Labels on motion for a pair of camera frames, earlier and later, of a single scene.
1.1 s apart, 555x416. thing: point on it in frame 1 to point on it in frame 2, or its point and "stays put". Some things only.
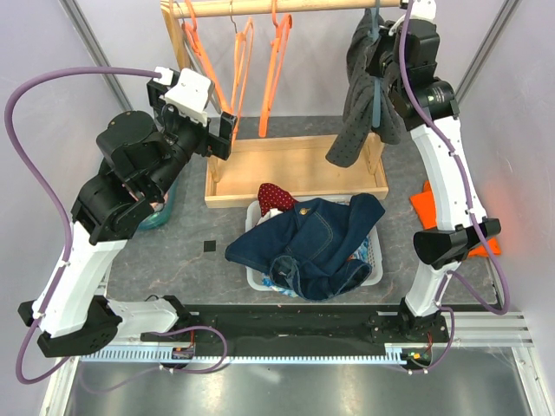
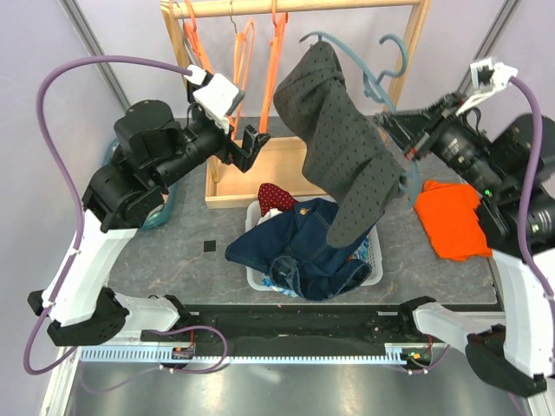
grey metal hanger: x=231 y=12 stays put
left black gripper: x=212 y=144 to x=244 y=156
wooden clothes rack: x=283 y=169 stays put
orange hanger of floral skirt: x=242 y=64 stays put
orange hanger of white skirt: x=192 y=31 stays put
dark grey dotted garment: x=356 y=123 to x=347 y=152
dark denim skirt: x=308 y=246 stays put
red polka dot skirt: x=270 y=197 stays put
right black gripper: x=385 y=38 to x=405 y=126
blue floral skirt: x=361 y=253 stays put
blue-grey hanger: x=374 y=33 to x=393 y=63
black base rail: x=303 y=325 stays put
